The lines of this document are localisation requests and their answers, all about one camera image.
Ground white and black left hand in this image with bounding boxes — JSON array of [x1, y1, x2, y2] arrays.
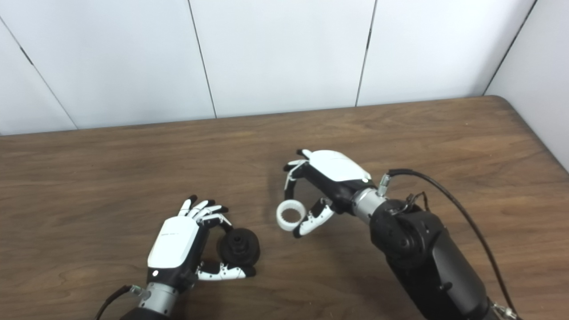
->
[[147, 195, 256, 292]]

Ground white and black right hand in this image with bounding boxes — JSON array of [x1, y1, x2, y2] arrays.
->
[[283, 149, 376, 239]]

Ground round black plastic part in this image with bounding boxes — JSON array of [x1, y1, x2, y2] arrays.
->
[[216, 228, 261, 267]]

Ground white plastic ring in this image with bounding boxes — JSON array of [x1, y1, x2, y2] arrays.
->
[[276, 200, 308, 232]]

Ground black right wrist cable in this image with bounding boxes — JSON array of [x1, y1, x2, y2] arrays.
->
[[378, 168, 523, 320]]

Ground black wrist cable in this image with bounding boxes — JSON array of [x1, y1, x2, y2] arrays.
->
[[94, 285, 151, 320], [378, 168, 523, 320]]

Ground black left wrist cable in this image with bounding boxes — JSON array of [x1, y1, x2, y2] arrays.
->
[[94, 285, 151, 320]]

